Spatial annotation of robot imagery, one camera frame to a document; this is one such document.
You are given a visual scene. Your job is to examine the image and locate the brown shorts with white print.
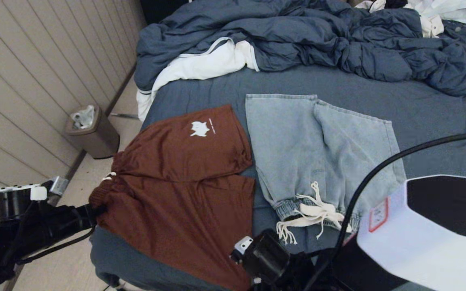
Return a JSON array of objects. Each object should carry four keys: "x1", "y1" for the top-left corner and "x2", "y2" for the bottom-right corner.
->
[{"x1": 89, "y1": 105, "x2": 256, "y2": 291}]

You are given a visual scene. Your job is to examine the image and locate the white clothes pile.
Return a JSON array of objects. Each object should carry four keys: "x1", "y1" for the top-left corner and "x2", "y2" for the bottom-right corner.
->
[{"x1": 354, "y1": 0, "x2": 466, "y2": 39}]

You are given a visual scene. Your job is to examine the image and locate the brown trash bin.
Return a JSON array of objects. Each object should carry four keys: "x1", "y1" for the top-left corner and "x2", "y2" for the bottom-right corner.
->
[{"x1": 64, "y1": 105, "x2": 120, "y2": 159}]

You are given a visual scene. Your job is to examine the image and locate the clear plastic bag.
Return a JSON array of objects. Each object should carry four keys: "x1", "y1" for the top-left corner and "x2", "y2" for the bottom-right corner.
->
[{"x1": 70, "y1": 105, "x2": 95, "y2": 130}]

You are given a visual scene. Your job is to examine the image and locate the light blue denim shorts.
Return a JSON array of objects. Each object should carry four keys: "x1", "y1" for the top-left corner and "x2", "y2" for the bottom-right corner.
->
[{"x1": 245, "y1": 94, "x2": 407, "y2": 245}]

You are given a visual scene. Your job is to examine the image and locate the black furniture panel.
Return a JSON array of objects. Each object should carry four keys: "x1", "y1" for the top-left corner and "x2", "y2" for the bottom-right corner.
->
[{"x1": 140, "y1": 0, "x2": 193, "y2": 25}]

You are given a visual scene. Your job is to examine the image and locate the bed with blue sheet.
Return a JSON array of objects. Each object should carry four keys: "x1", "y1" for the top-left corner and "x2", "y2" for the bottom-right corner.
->
[{"x1": 89, "y1": 65, "x2": 466, "y2": 291}]

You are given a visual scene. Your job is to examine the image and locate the crumpled blue duvet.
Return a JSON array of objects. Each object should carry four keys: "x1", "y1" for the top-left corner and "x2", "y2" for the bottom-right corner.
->
[{"x1": 134, "y1": 0, "x2": 466, "y2": 97}]

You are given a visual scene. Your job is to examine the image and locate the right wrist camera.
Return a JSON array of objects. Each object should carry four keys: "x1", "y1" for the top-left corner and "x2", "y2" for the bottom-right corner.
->
[{"x1": 230, "y1": 230, "x2": 291, "y2": 286}]

